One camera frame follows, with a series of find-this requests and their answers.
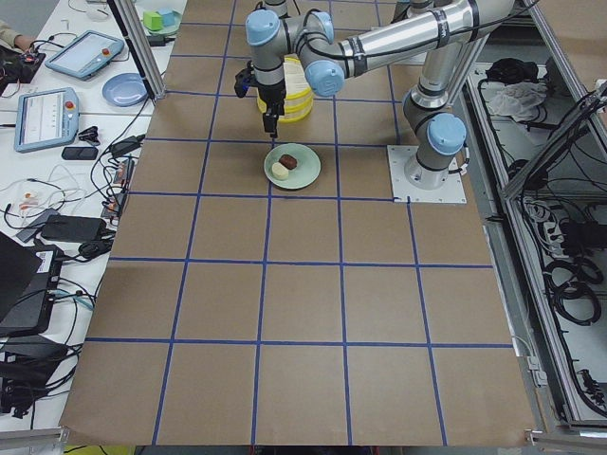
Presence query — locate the white steamed bun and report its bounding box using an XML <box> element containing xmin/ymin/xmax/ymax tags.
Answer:
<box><xmin>270</xmin><ymin>162</ymin><xmax>289</xmax><ymax>181</ymax></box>

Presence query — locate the black laptop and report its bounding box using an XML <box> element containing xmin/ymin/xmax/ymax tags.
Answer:
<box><xmin>1</xmin><ymin>233</ymin><xmax>63</xmax><ymax>337</ymax></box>

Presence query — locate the pale green plate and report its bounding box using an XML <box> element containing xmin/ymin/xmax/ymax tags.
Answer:
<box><xmin>264</xmin><ymin>143</ymin><xmax>322</xmax><ymax>190</ymax></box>

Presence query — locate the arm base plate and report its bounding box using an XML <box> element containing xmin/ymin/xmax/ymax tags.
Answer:
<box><xmin>387</xmin><ymin>145</ymin><xmax>467</xmax><ymax>205</ymax></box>

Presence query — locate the black power adapter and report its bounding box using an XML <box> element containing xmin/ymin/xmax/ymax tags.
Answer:
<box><xmin>109</xmin><ymin>135</ymin><xmax>145</xmax><ymax>158</ymax></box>

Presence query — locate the yellow bamboo steamer bottom layer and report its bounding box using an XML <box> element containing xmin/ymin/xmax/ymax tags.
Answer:
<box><xmin>279</xmin><ymin>93</ymin><xmax>313</xmax><ymax>123</ymax></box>

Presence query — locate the far teach pendant tablet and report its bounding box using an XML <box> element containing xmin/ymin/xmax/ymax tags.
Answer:
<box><xmin>45</xmin><ymin>30</ymin><xmax>124</xmax><ymax>80</ymax></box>

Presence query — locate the blue foam block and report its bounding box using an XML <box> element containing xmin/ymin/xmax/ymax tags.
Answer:
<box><xmin>156</xmin><ymin>8</ymin><xmax>176</xmax><ymax>27</ymax></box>

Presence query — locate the near teach pendant tablet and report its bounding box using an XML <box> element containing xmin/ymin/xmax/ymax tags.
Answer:
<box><xmin>14</xmin><ymin>87</ymin><xmax>80</xmax><ymax>153</ymax></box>

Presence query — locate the teach pendant tablet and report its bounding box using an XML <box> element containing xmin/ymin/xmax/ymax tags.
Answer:
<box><xmin>14</xmin><ymin>87</ymin><xmax>80</xmax><ymax>153</ymax></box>
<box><xmin>45</xmin><ymin>30</ymin><xmax>124</xmax><ymax>80</ymax></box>

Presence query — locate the blue plate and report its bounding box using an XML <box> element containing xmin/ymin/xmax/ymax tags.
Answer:
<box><xmin>101</xmin><ymin>73</ymin><xmax>148</xmax><ymax>107</ymax></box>

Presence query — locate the yellow bamboo steamer top layer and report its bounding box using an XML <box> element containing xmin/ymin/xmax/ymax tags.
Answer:
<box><xmin>284</xmin><ymin>57</ymin><xmax>313</xmax><ymax>112</ymax></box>

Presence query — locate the aluminium frame post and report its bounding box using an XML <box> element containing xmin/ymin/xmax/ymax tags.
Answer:
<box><xmin>107</xmin><ymin>0</ymin><xmax>166</xmax><ymax>101</ymax></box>

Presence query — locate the green foam block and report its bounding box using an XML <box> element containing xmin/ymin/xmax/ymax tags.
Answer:
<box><xmin>142</xmin><ymin>10</ymin><xmax>163</xmax><ymax>31</ymax></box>

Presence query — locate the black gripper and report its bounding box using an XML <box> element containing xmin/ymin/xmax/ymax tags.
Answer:
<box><xmin>234</xmin><ymin>61</ymin><xmax>286</xmax><ymax>138</ymax></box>

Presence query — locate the yellow bamboo steamer layer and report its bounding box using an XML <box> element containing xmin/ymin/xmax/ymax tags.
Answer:
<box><xmin>284</xmin><ymin>57</ymin><xmax>313</xmax><ymax>112</ymax></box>
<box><xmin>279</xmin><ymin>93</ymin><xmax>313</xmax><ymax>123</ymax></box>

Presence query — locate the green bowl with blocks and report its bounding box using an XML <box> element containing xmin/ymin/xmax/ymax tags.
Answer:
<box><xmin>142</xmin><ymin>9</ymin><xmax>182</xmax><ymax>36</ymax></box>

